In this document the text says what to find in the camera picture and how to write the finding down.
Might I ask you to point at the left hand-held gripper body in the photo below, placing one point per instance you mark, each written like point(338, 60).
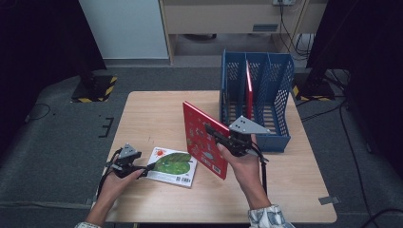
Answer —
point(125, 164)

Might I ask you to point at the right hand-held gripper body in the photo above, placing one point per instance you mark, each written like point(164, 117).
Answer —
point(244, 142)

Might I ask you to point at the red picture book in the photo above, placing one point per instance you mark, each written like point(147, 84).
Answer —
point(199, 133)
point(249, 91)

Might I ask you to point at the white green-leaf picture book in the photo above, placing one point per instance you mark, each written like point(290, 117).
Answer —
point(174, 167)

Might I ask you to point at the dark blue cartoon book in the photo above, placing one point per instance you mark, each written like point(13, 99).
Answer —
point(225, 107)

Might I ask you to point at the blue plastic file rack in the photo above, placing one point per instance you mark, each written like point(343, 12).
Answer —
point(275, 142)

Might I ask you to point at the person's left hand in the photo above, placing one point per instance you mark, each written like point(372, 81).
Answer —
point(114, 190)

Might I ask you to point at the person's right hand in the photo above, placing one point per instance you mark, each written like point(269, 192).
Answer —
point(248, 171)

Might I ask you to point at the grey tape piece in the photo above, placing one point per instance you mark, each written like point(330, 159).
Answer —
point(89, 201)
point(328, 200)

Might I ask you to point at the black striped stand base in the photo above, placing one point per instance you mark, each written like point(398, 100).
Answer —
point(95, 90)
point(316, 90)

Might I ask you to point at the beige wooden desk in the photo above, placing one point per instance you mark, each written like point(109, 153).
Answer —
point(218, 19)

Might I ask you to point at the white cabinet panel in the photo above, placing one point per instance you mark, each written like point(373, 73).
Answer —
point(126, 28)

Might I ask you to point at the white power strip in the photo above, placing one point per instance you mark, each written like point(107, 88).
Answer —
point(283, 2)

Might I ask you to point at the black curtain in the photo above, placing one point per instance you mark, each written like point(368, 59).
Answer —
point(38, 47)
point(370, 47)

